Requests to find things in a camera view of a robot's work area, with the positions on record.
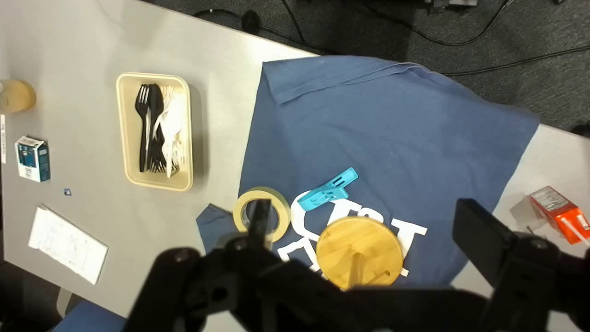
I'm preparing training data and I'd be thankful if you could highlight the clear plastic wrapped cutlery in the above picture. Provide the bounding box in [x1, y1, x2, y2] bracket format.
[156, 96, 185, 177]

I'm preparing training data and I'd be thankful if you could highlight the masking tape roll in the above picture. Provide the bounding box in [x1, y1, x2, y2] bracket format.
[231, 186, 290, 244]

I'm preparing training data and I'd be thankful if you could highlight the blue plastic clip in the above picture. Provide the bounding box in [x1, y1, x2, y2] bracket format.
[296, 168, 357, 210]

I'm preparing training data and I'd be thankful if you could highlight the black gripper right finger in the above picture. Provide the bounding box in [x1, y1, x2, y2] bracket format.
[451, 199, 517, 286]

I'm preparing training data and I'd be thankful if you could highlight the clear plastic cup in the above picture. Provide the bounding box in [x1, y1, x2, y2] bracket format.
[0, 79, 36, 115]

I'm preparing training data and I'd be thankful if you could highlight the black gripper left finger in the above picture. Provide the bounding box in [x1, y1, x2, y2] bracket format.
[246, 199, 270, 257]

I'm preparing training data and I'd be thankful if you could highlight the beige food tray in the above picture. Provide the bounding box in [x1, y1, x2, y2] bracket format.
[115, 72, 193, 192]

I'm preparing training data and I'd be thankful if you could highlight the white paper card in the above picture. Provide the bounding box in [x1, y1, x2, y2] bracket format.
[27, 207, 108, 284]

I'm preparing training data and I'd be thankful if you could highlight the black plastic fork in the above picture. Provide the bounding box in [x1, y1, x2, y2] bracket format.
[134, 83, 163, 172]

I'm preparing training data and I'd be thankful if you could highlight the blue printed t-shirt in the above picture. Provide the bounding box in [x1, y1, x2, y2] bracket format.
[195, 54, 541, 292]

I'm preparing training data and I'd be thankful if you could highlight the small blue white carton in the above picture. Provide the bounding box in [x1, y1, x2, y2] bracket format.
[14, 137, 49, 183]

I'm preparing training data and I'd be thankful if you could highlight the small orange carton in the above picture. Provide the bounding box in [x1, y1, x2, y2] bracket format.
[528, 186, 590, 245]

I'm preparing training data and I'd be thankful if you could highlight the wooden peg stand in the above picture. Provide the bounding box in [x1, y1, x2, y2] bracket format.
[314, 218, 403, 290]

